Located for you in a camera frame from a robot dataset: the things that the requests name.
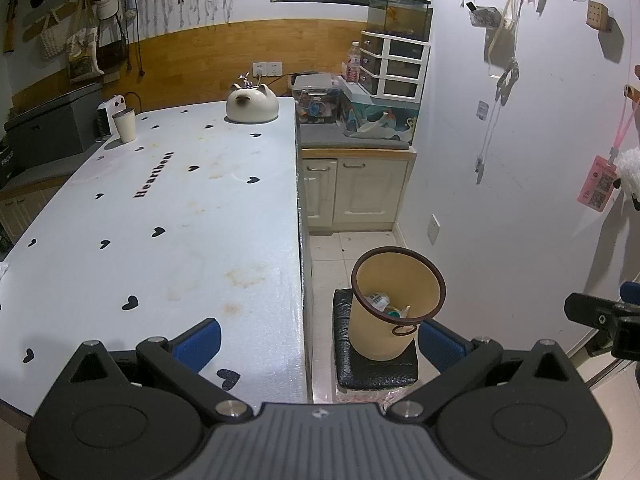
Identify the small figurine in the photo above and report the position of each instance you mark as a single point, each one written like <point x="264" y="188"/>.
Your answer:
<point x="246" y="80"/>

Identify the black cardboard box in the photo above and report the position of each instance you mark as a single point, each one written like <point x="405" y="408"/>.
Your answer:
<point x="6" y="165"/>

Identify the water bottle with pink label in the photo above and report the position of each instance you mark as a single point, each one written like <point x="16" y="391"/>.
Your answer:
<point x="353" y="62"/>

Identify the small wall pocket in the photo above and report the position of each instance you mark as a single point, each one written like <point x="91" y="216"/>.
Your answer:
<point x="484" y="16"/>

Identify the black textured mat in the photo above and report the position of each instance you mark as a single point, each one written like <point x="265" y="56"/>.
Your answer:
<point x="375" y="372"/>

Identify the white cat-shaped container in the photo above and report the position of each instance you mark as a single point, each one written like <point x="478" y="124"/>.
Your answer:
<point x="252" y="107"/>

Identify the teal framed aquarium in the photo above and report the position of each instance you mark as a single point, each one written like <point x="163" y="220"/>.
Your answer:
<point x="380" y="117"/>

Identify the glass fish tank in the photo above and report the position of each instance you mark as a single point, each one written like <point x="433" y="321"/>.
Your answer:
<point x="400" y="15"/>

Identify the wooden wall hook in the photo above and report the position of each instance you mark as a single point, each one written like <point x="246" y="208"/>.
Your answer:
<point x="632" y="92"/>

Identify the cream side cabinet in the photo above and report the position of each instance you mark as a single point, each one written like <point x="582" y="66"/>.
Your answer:
<point x="22" y="210"/>

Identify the printed tote bag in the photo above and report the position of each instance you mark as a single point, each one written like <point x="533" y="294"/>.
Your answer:
<point x="85" y="55"/>

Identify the white fluffy toy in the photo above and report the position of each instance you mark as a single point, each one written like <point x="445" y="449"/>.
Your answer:
<point x="630" y="170"/>

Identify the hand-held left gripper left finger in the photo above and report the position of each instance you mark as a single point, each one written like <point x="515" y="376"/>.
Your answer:
<point x="197" y="345"/>

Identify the wooden peg board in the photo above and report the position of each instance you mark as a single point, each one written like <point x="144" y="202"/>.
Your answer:
<point x="597" y="15"/>

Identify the grey counter mat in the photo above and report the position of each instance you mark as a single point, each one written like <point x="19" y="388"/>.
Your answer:
<point x="350" y="141"/>

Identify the white paper cup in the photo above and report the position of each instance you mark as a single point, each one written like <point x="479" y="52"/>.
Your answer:
<point x="125" y="127"/>

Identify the tan bin with brown rim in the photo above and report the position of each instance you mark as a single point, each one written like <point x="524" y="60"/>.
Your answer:
<point x="370" y="335"/>

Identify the grey storage box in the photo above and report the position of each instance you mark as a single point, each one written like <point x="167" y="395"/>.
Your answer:
<point x="50" y="127"/>

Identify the white drawer unit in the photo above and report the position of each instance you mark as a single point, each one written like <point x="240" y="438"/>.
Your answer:
<point x="397" y="65"/>

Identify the white wall socket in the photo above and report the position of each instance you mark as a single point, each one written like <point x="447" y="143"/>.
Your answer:
<point x="266" y="68"/>

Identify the white heart-print tablecloth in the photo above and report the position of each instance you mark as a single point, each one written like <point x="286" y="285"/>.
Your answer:
<point x="175" y="240"/>

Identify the clear plastic box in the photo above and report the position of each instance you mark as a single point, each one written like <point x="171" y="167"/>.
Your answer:
<point x="315" y="100"/>

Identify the small white wall tag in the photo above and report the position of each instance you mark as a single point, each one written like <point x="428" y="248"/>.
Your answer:
<point x="482" y="110"/>

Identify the cream floor cabinet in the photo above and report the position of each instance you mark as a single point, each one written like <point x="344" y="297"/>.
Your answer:
<point x="365" y="190"/>

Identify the small white heater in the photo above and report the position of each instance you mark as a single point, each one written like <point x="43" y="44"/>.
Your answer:
<point x="106" y="115"/>

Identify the white and pink plastic bag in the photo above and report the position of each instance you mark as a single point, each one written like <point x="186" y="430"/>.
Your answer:
<point x="377" y="301"/>

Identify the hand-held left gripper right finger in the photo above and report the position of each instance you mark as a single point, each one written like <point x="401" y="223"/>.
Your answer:
<point x="440" y="345"/>

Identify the white hanging pot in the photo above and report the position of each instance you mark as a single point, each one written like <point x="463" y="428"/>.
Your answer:
<point x="106" y="5"/>

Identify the white mesh bag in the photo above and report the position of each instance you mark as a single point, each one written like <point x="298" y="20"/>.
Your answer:
<point x="52" y="40"/>

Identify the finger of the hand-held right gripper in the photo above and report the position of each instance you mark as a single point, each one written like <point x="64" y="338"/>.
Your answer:
<point x="631" y="292"/>
<point x="590" y="312"/>

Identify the white wall switch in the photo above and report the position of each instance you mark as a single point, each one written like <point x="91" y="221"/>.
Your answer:
<point x="432" y="229"/>

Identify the clear white plastic bag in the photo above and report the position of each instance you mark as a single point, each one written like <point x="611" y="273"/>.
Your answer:
<point x="4" y="270"/>

